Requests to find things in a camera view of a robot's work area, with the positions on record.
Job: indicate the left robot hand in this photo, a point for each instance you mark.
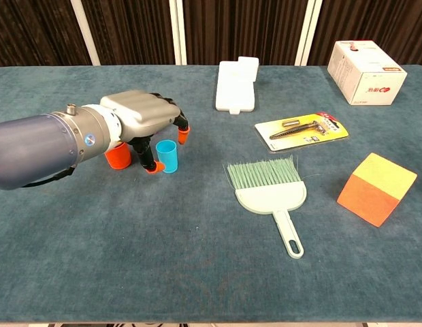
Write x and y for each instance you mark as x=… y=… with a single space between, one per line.
x=143 y=110

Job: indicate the cyan plastic cup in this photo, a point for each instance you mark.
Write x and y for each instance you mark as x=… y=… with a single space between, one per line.
x=168 y=158

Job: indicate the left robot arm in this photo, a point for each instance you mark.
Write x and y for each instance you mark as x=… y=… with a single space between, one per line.
x=37 y=146

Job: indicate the orange plastic cup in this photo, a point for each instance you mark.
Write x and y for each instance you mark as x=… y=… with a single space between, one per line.
x=117 y=158

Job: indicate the white plug adapter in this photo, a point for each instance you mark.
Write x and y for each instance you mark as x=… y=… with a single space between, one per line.
x=248 y=64

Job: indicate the teal table cover cloth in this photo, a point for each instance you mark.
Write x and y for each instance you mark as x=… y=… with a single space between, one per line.
x=197 y=238

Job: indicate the mint green hand brush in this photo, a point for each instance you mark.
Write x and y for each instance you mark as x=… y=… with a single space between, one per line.
x=270 y=197

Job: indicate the razor in yellow blister pack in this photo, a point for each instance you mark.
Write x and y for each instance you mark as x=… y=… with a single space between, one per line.
x=299 y=138

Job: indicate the white cardboard product box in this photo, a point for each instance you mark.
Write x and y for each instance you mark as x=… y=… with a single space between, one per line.
x=367 y=75

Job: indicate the orange and yellow cube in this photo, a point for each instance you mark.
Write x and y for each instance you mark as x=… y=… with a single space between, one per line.
x=367 y=201

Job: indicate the white partition post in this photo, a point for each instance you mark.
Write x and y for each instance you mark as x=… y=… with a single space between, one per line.
x=177 y=30
x=308 y=30
x=85 y=30

